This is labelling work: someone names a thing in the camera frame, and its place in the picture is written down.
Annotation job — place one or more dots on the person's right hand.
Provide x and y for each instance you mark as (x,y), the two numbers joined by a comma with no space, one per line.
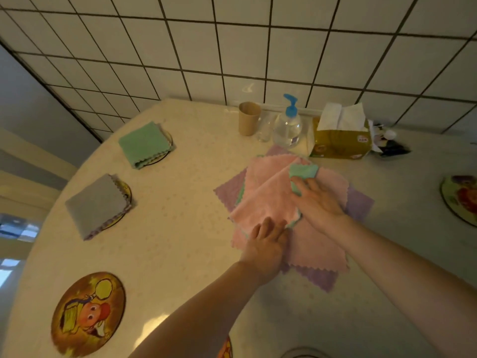
(321,208)

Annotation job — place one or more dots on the person's left hand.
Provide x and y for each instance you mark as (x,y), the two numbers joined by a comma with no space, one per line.
(264,253)

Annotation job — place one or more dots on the person's left middle finger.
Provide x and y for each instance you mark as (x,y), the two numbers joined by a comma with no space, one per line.
(276,229)

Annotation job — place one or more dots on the person's right fingers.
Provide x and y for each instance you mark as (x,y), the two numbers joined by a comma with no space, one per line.
(307,186)

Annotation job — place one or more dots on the person's left little finger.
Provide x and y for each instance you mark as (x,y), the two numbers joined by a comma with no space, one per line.
(255,231)

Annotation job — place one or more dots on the teal microfibre cloth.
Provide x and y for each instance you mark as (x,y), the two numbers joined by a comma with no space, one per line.
(303,170)

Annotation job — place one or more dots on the pink microfibre cloth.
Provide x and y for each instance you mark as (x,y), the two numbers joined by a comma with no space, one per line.
(320,249)
(266,190)

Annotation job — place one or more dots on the person's right forearm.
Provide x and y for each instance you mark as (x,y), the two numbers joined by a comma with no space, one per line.
(406,279)

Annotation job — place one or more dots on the person's left forearm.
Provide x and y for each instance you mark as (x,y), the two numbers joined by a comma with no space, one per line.
(201,313)

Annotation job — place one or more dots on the flat pink microfibre cloth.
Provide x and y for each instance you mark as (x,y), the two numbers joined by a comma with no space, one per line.
(320,249)

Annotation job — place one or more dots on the purple microfibre cloth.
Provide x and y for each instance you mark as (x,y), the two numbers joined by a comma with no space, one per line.
(354,203)

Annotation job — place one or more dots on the yellow tissue box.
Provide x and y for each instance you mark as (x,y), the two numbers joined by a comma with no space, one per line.
(341,144)

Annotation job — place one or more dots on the clear blue pump bottle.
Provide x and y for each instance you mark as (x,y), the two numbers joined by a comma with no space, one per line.
(287,126)

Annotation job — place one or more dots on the clear drinking glass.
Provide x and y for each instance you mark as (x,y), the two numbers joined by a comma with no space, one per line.
(265,127)

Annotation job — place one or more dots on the white tissue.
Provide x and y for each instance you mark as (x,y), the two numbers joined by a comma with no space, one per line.
(341,117)

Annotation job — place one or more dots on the brown paper cup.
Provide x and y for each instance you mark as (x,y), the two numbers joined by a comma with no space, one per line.
(248,119)

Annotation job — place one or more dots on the small black and white packets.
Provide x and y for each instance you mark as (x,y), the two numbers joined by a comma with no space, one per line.
(389,144)

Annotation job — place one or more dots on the round cartoon coaster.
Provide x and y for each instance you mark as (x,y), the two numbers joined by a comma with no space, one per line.
(125,205)
(226,350)
(88,313)
(166,150)
(460,199)

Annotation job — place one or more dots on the folded green microfibre cloth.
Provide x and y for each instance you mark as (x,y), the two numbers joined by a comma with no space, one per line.
(143,145)

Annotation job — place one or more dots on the folded grey microfibre cloth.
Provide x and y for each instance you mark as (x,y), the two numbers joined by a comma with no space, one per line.
(97,205)

